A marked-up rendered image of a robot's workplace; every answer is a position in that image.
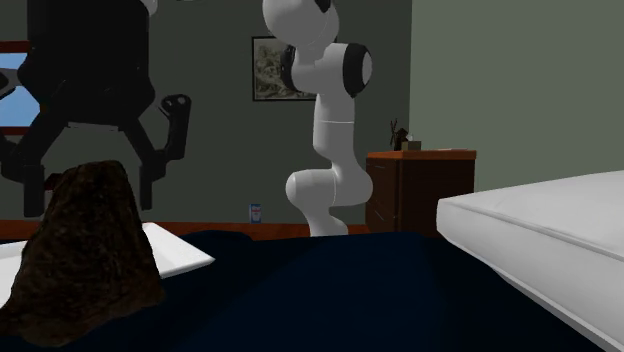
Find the bed with dark blue cover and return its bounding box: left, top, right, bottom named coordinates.
left=0, top=229, right=607, bottom=352

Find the flat white pillow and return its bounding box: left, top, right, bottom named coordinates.
left=0, top=222, right=217, bottom=309

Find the framed wall picture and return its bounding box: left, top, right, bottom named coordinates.
left=251, top=35, right=319, bottom=103

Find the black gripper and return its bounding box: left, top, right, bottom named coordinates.
left=16, top=0, right=192, bottom=212

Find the dark brown rock-shaped object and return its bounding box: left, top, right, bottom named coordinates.
left=0, top=160, right=166, bottom=348

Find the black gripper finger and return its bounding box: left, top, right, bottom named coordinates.
left=0, top=68, right=67, bottom=219

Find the thick white pillow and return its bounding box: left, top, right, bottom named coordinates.
left=435, top=169, right=624, bottom=352

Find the brown wooden nightstand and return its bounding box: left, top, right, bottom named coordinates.
left=364, top=118, right=478, bottom=239

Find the window with red frame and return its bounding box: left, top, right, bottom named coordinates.
left=0, top=40, right=43, bottom=137

